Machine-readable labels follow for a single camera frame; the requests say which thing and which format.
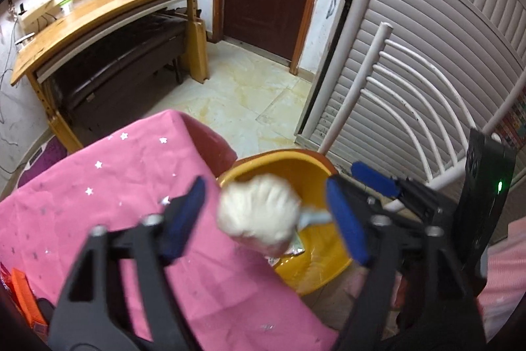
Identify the red table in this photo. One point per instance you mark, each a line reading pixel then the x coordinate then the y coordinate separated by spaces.
pixel 217 153

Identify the white jar green lid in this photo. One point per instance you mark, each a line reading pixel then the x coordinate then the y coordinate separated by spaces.
pixel 65 7

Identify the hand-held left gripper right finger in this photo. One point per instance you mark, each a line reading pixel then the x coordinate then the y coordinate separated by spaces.
pixel 347 223

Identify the white flat device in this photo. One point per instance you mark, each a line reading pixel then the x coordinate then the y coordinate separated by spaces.
pixel 24 39

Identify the yellow plastic basin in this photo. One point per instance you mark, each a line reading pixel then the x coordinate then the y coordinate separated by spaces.
pixel 312 273

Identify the wooden desk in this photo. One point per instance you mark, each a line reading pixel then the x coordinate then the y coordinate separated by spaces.
pixel 102 5

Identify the white desk riser shelf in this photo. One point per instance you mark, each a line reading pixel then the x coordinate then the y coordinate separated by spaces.
pixel 41 7

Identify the person's right forearm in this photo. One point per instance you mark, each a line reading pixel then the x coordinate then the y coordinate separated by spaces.
pixel 505 273

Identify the black leather bench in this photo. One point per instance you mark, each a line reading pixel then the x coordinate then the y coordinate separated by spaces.
pixel 115 63

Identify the pink star tablecloth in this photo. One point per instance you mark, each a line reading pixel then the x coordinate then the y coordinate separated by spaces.
pixel 123 190

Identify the colourful printed board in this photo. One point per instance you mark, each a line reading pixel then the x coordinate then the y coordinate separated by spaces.
pixel 513 125

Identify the white metal chair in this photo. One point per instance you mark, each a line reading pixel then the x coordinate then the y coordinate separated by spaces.
pixel 372 67

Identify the red packet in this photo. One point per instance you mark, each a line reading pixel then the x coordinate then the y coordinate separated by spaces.
pixel 6 279

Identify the white louvered door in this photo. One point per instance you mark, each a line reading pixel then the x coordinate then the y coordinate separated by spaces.
pixel 431 5

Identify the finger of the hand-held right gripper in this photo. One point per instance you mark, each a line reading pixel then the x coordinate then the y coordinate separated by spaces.
pixel 376 178

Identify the orange box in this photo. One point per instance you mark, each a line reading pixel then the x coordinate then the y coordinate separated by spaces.
pixel 26 297

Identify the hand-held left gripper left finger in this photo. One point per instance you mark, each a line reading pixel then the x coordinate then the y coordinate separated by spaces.
pixel 185 219

